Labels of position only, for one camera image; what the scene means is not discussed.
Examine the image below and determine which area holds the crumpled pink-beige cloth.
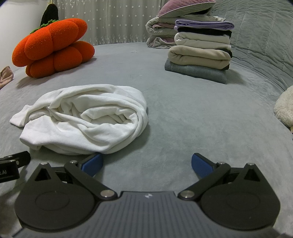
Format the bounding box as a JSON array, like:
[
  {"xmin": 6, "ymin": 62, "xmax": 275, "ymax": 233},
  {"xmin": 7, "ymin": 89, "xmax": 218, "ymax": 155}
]
[{"xmin": 0, "ymin": 66, "xmax": 14, "ymax": 90}]

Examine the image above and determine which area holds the cream fluffy plush item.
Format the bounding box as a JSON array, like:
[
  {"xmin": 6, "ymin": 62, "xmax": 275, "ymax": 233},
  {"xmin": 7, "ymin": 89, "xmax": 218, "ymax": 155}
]
[{"xmin": 273, "ymin": 85, "xmax": 293, "ymax": 127}]

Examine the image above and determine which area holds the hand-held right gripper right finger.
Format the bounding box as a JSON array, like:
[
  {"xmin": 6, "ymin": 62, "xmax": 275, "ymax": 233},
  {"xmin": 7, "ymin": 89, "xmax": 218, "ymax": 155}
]
[{"xmin": 177, "ymin": 153, "xmax": 264, "ymax": 202}]

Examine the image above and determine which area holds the folded grey garment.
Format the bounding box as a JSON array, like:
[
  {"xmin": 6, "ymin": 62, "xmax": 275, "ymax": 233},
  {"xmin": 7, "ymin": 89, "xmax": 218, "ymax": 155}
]
[{"xmin": 165, "ymin": 58, "xmax": 227, "ymax": 85}]

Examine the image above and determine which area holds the black plush item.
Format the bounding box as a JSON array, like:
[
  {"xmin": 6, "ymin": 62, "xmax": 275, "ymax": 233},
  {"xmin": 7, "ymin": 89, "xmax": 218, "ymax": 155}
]
[{"xmin": 40, "ymin": 4, "xmax": 60, "ymax": 27}]

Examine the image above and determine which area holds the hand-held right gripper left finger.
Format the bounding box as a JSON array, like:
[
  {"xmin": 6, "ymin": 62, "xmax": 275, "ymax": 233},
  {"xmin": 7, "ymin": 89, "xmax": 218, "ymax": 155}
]
[{"xmin": 29, "ymin": 153, "xmax": 118, "ymax": 200}]

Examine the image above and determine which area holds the white cotton garment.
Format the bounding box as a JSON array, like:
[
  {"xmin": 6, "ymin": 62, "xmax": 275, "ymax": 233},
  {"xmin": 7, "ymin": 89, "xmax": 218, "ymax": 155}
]
[{"xmin": 10, "ymin": 84, "xmax": 149, "ymax": 155}]

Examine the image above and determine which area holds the folded lavender garment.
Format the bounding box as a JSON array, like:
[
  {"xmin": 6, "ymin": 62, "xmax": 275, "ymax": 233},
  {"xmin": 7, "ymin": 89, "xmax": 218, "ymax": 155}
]
[{"xmin": 175, "ymin": 19, "xmax": 235, "ymax": 31}]

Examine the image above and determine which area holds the folded beige garment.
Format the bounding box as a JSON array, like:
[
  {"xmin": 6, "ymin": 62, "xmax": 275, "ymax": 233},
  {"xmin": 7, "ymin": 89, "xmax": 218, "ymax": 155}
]
[{"xmin": 168, "ymin": 45, "xmax": 231, "ymax": 70}]

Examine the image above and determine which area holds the star-print grey curtain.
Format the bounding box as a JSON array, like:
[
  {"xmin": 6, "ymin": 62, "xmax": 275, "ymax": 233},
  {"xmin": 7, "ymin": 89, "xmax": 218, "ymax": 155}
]
[{"xmin": 49, "ymin": 0, "xmax": 174, "ymax": 46}]

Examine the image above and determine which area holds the folded off-white garment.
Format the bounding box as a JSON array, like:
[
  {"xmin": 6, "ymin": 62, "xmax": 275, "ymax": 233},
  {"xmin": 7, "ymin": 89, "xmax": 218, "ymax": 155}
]
[{"xmin": 174, "ymin": 32, "xmax": 232, "ymax": 49}]

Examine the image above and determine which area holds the purple pillow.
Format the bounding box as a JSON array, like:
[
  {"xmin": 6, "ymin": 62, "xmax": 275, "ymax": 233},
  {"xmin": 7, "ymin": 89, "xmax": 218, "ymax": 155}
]
[{"xmin": 157, "ymin": 0, "xmax": 217, "ymax": 18}]

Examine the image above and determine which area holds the folded black garment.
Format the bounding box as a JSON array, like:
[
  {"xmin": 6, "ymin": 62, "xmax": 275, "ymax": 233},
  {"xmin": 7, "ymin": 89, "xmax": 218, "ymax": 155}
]
[{"xmin": 177, "ymin": 27, "xmax": 232, "ymax": 37}]

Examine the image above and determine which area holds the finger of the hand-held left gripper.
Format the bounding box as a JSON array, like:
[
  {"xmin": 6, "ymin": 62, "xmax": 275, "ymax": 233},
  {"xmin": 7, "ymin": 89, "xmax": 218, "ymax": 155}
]
[{"xmin": 0, "ymin": 151, "xmax": 31, "ymax": 166}]

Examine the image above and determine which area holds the orange pumpkin plush pillow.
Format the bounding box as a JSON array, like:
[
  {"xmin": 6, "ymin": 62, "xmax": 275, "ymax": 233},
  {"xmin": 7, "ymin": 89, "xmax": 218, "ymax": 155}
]
[{"xmin": 12, "ymin": 19, "xmax": 95, "ymax": 78}]

